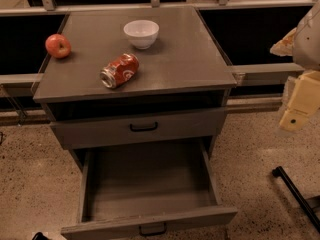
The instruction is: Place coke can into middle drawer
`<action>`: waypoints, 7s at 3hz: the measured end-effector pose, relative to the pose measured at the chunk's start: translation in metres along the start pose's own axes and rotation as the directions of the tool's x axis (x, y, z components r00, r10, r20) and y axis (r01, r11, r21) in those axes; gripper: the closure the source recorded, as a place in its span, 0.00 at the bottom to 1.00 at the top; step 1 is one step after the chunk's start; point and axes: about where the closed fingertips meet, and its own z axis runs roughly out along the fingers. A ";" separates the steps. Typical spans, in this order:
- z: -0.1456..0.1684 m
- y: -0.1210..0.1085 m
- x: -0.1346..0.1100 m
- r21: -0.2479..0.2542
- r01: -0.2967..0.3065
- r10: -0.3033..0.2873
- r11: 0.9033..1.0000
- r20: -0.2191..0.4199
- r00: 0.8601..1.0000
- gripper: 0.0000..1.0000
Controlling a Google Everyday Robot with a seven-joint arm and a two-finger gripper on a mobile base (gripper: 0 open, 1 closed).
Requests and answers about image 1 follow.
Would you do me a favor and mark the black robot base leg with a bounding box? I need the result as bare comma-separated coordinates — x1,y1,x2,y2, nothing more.
272,166,320,233

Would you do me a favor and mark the red apple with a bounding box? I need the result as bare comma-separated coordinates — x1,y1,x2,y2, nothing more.
45,34,71,59

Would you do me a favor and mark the black middle drawer handle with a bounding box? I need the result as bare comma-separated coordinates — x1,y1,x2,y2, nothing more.
138,222,167,237

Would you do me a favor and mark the closed grey top drawer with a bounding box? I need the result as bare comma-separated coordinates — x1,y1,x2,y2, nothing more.
51,108,226,150

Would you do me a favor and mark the black drawer handle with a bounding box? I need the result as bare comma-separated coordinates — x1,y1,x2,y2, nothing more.
138,222,167,237
129,122,158,132

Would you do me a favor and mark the white ceramic bowl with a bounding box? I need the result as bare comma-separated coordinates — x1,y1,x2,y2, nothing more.
123,20,160,49

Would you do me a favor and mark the open grey middle drawer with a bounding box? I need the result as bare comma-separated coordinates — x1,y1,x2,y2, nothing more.
61,139,237,240

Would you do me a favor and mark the grey drawer cabinet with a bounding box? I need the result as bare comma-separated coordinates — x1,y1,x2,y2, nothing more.
34,7,235,165

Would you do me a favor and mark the grey metal railing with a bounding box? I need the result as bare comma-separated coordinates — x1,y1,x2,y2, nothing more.
0,0,317,122

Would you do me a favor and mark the red coke can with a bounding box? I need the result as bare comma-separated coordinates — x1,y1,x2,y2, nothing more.
100,53,139,89

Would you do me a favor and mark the black top drawer handle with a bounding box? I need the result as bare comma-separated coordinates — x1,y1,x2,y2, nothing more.
129,122,158,132

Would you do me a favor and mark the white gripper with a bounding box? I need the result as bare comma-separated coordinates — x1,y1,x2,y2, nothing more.
270,0,320,132

